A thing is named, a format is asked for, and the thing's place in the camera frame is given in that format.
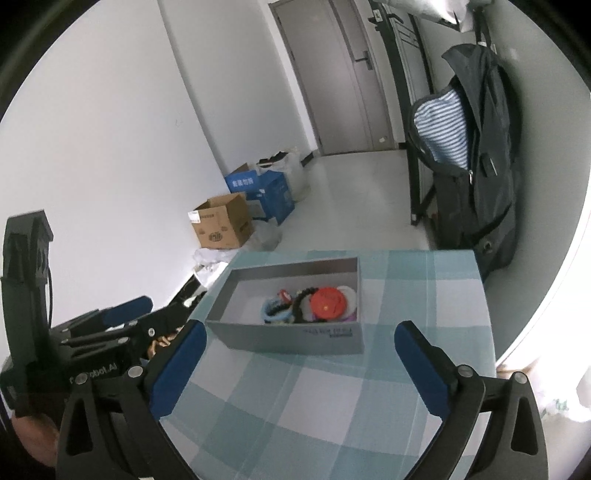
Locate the bright blue cardboard box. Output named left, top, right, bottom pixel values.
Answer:
left=225, top=164, right=257, bottom=195

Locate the teal checkered tablecloth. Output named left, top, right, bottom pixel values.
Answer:
left=159, top=249, right=498, bottom=480

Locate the person's left hand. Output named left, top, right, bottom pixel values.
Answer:
left=11, top=411, right=61, bottom=468

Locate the white round hair accessory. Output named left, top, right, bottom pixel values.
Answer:
left=338, top=285, right=358, bottom=315

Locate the dark grey backpack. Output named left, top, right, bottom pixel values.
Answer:
left=406, top=44, right=519, bottom=280

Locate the light blue hair ring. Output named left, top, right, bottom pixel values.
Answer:
left=262, top=298, right=296, bottom=325

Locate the black metal rack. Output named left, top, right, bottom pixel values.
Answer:
left=368, top=8, right=445, bottom=227

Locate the white plastic bag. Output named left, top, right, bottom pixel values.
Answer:
left=256, top=148, right=308, bottom=202

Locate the grey door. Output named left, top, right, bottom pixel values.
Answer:
left=269, top=0, right=399, bottom=157

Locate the blue white striped cloth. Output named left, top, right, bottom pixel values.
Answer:
left=412, top=89, right=468, bottom=169

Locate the grey hanging cloth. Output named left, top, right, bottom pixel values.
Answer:
left=382, top=0, right=472, bottom=25

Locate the dark blue cardboard box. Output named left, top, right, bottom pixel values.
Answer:
left=247, top=171, right=296, bottom=226

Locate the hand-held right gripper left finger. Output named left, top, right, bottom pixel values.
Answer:
left=55, top=320, right=208, bottom=480

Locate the dark shiny object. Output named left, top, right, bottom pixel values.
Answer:
left=168, top=271, right=208, bottom=306

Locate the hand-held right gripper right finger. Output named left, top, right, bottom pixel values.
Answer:
left=394, top=320, right=551, bottom=480

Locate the red round hair accessory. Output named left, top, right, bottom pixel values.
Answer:
left=310, top=287, right=348, bottom=322

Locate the brown cardboard box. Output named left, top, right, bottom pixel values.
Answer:
left=188, top=193, right=254, bottom=250

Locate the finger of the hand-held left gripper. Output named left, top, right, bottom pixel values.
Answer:
left=134, top=300, right=195, bottom=345
left=98, top=296, right=154, bottom=326

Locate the grey cardboard box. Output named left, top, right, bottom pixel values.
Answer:
left=204, top=257, right=365, bottom=356

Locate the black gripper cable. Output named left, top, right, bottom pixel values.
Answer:
left=43, top=267, right=53, bottom=325

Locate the white crumpled bag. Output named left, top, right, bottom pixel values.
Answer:
left=539, top=364, right=591, bottom=422

